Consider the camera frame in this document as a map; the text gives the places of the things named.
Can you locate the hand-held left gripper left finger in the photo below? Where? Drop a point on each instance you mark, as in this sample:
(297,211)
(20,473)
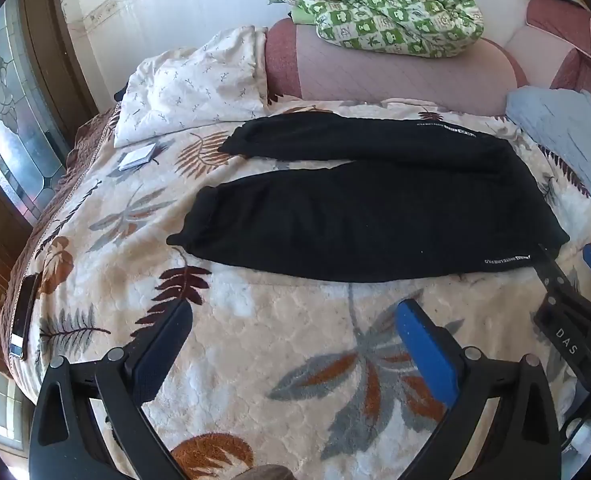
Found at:
(161,350)

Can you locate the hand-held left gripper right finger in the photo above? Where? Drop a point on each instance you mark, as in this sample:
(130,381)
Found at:
(425,350)

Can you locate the black pants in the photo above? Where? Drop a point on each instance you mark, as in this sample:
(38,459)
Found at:
(365,210)

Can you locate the leaf print fleece blanket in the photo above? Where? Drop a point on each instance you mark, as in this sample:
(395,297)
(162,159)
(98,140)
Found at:
(255,370)

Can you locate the blue-grey folded cloth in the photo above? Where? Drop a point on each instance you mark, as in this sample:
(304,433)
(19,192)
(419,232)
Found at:
(570,135)

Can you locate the black smartphone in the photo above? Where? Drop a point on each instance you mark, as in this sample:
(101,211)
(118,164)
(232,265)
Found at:
(23,315)

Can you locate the pink padded headboard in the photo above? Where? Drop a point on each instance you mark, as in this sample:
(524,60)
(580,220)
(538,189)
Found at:
(405,75)

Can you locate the white twig print pillow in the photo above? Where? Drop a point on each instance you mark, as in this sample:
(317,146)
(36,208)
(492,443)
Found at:
(190,85)

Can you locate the stained glass window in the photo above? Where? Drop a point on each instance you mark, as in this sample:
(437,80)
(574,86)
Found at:
(10,125)

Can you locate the green patterned quilt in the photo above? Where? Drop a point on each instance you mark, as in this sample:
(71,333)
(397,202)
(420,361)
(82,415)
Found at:
(390,5)

